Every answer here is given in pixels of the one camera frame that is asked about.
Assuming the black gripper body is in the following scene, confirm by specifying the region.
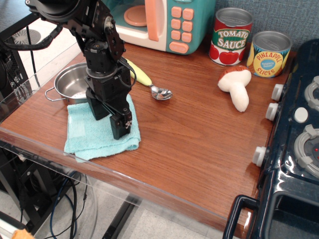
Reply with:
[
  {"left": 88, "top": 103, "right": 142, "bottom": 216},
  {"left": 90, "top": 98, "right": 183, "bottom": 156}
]
[{"left": 85, "top": 66, "right": 132, "bottom": 121}]

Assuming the small stainless steel pot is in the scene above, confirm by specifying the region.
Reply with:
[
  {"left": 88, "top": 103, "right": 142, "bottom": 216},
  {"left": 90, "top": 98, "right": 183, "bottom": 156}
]
[{"left": 44, "top": 62, "right": 88, "bottom": 105}]

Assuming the toy microwave teal cream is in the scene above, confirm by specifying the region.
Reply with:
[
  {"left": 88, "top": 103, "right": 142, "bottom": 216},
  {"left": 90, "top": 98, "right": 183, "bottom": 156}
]
[{"left": 104, "top": 0, "right": 215, "bottom": 55}]

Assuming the blue cable under table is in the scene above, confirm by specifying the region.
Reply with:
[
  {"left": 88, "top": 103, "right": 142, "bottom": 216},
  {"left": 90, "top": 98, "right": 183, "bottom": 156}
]
[{"left": 49, "top": 176, "right": 78, "bottom": 239}]

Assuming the light blue towel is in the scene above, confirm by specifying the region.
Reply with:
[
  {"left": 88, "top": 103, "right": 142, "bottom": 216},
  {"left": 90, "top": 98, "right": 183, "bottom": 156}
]
[{"left": 64, "top": 95, "right": 141, "bottom": 160}]

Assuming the spoon with green handle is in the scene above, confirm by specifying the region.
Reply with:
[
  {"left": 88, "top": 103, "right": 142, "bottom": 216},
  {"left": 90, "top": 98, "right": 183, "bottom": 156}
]
[{"left": 127, "top": 59, "right": 173, "bottom": 101}]

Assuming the black desk left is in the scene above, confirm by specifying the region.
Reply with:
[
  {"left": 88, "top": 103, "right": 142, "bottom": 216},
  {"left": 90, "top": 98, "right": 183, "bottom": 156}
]
[{"left": 0, "top": 0, "right": 40, "bottom": 45}]

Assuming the clear acrylic barrier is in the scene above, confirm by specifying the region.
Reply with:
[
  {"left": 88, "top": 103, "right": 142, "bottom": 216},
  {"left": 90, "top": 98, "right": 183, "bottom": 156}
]
[{"left": 0, "top": 0, "right": 140, "bottom": 207}]

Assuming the black cable under table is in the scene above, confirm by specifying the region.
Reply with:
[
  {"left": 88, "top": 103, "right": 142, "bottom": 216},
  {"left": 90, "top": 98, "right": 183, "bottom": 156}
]
[{"left": 42, "top": 174, "right": 88, "bottom": 239}]

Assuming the dark blue toy stove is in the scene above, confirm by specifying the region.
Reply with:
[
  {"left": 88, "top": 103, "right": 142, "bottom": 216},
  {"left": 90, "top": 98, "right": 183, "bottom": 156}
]
[{"left": 223, "top": 39, "right": 319, "bottom": 239}]

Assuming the tomato sauce can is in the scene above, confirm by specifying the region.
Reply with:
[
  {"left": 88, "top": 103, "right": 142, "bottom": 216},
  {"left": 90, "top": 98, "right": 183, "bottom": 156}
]
[{"left": 209, "top": 7, "right": 254, "bottom": 66}]

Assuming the pineapple slices can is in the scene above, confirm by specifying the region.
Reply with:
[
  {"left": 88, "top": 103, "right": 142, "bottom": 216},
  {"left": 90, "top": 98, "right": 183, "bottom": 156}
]
[{"left": 247, "top": 31, "right": 293, "bottom": 78}]

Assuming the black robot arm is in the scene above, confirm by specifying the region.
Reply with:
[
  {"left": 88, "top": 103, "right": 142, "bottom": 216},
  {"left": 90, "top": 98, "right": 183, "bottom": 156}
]
[{"left": 25, "top": 0, "right": 133, "bottom": 139}]

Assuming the plush white mushroom toy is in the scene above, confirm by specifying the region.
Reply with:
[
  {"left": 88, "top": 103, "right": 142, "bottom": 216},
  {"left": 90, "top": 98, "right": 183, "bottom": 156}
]
[{"left": 217, "top": 65, "right": 252, "bottom": 113}]

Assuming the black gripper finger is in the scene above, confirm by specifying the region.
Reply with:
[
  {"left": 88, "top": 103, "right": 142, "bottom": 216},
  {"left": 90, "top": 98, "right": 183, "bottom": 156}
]
[
  {"left": 120, "top": 109, "right": 133, "bottom": 134},
  {"left": 110, "top": 115, "right": 128, "bottom": 139}
]

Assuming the black table leg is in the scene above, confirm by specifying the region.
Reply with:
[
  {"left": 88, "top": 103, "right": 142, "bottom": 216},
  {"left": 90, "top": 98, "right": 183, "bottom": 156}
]
[{"left": 102, "top": 202, "right": 135, "bottom": 239}]

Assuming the black robot cable sleeve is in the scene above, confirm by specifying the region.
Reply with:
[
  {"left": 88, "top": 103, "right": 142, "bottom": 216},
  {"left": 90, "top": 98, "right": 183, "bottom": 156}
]
[{"left": 0, "top": 24, "right": 63, "bottom": 52}]

